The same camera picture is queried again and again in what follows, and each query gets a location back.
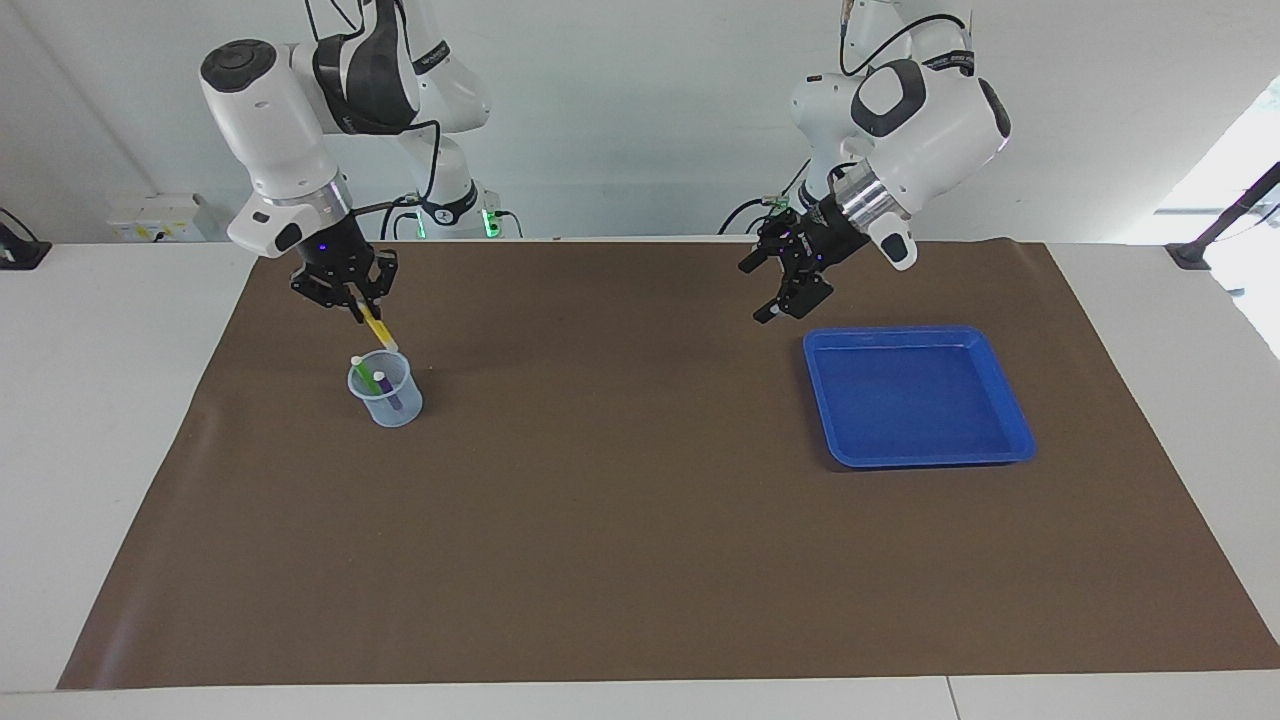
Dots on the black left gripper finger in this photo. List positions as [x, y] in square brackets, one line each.
[772, 250]
[800, 292]

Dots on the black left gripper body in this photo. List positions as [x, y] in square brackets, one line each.
[832, 235]

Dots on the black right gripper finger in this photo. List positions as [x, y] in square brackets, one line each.
[322, 290]
[382, 275]

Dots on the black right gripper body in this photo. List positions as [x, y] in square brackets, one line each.
[335, 255]

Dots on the yellow marker pen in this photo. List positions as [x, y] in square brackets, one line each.
[380, 335]

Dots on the green marker pen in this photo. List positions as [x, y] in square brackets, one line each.
[364, 375]

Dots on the purple marker pen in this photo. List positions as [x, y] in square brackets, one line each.
[385, 385]

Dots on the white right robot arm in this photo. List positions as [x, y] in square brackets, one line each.
[280, 130]

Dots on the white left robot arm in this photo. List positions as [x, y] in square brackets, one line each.
[940, 130]

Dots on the translucent plastic cup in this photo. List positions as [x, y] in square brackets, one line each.
[385, 418]

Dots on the blue plastic tray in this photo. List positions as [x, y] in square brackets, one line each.
[920, 400]

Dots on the brown table mat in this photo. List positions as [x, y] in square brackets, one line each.
[640, 500]

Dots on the black table clamp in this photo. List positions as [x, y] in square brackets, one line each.
[20, 255]

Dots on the black angled stand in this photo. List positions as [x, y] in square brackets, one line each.
[1190, 255]

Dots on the white wall socket box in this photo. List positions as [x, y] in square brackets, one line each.
[150, 215]

